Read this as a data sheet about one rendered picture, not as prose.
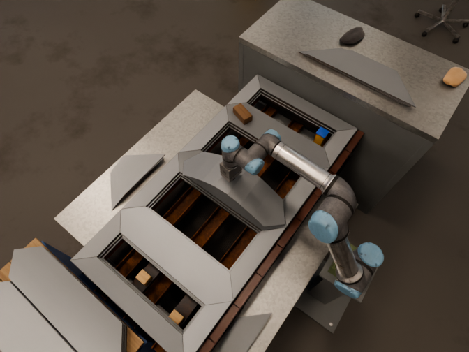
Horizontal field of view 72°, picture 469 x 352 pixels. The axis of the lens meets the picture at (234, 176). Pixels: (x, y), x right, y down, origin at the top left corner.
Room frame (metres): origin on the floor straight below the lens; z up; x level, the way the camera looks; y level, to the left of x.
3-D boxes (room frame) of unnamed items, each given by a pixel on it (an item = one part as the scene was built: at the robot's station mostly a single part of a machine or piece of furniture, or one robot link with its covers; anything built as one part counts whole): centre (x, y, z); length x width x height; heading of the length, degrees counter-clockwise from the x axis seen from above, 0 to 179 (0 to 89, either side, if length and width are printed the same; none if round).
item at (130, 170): (0.93, 0.62, 0.77); 0.45 x 0.20 x 0.04; 142
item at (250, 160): (0.71, -0.07, 1.28); 0.11 x 0.11 x 0.08; 50
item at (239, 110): (1.27, -0.05, 0.89); 0.12 x 0.06 x 0.05; 35
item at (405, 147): (1.38, -0.56, 0.51); 1.30 x 0.04 x 1.01; 52
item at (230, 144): (0.76, 0.01, 1.28); 0.09 x 0.08 x 0.11; 50
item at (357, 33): (1.74, -0.75, 1.07); 0.20 x 0.10 x 0.03; 131
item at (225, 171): (0.77, 0.02, 1.13); 0.10 x 0.09 x 0.16; 44
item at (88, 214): (1.05, 0.53, 0.74); 1.20 x 0.26 x 0.03; 142
